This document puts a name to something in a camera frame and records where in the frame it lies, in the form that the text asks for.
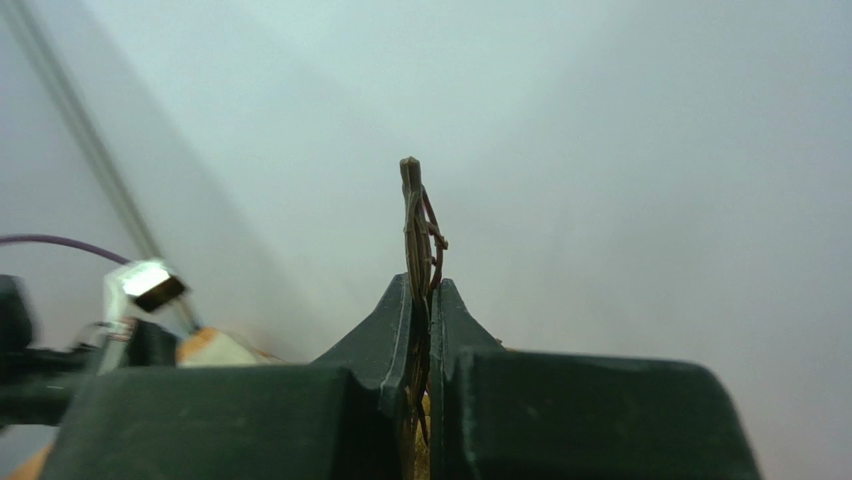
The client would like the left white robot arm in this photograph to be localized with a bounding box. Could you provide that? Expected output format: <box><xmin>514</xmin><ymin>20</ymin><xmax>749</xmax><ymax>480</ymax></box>
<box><xmin>1</xmin><ymin>273</ymin><xmax>188</xmax><ymax>428</ymax></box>

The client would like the beige bucket hat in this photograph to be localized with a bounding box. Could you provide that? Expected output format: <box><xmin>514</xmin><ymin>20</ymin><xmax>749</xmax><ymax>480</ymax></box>
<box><xmin>176</xmin><ymin>327</ymin><xmax>270</xmax><ymax>368</ymax></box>

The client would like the brown longan cluster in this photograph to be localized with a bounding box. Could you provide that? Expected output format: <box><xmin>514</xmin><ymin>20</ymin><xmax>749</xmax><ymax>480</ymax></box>
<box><xmin>399</xmin><ymin>157</ymin><xmax>445</xmax><ymax>479</ymax></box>

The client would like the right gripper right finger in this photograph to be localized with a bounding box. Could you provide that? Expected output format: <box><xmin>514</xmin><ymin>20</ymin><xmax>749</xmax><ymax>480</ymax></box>
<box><xmin>430</xmin><ymin>279</ymin><xmax>761</xmax><ymax>479</ymax></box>

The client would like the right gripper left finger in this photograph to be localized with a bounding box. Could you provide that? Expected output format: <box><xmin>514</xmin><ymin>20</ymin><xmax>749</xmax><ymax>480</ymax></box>
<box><xmin>42</xmin><ymin>274</ymin><xmax>414</xmax><ymax>479</ymax></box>

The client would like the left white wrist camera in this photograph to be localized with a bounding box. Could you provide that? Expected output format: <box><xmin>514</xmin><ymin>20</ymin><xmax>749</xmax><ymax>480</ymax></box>
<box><xmin>95</xmin><ymin>258</ymin><xmax>188</xmax><ymax>376</ymax></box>

